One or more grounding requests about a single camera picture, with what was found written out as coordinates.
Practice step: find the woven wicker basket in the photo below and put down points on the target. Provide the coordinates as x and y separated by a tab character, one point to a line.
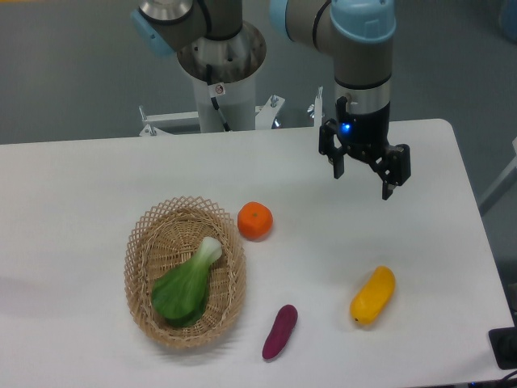
167	236

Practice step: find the orange tangerine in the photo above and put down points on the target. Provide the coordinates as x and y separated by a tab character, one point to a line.
254	221

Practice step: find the yellow mango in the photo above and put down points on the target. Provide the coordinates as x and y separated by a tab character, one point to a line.
373	297

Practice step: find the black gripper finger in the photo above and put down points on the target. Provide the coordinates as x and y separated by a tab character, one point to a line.
393	167
330	146

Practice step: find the black device at table edge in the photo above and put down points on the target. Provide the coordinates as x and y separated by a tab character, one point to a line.
503	343

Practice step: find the green bok choy vegetable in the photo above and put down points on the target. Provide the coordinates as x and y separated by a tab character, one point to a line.
180	296

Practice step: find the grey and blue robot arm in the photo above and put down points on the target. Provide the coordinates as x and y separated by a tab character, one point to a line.
356	35

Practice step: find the purple sweet potato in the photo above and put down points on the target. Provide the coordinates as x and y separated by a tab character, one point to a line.
280	333

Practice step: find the white frame leg right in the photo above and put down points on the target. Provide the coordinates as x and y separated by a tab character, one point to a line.
499	187

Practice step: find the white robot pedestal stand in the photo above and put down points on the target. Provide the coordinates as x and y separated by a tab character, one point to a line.
223	76

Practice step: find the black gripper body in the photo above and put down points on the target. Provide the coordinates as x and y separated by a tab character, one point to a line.
363	136

